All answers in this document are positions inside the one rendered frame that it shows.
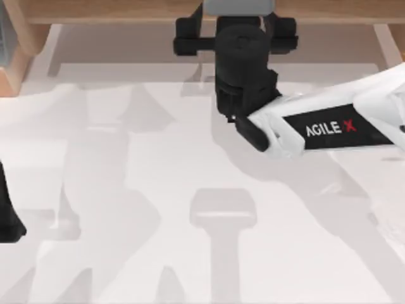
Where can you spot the wooden open shelf unit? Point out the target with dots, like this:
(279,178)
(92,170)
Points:
(126,16)

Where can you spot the pale grey rounded box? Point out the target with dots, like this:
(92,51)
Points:
(237,6)

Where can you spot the wooden drawer with grey inside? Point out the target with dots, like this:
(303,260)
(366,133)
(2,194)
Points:
(12,79)

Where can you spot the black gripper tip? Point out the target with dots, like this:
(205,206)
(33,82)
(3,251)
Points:
(8,215)

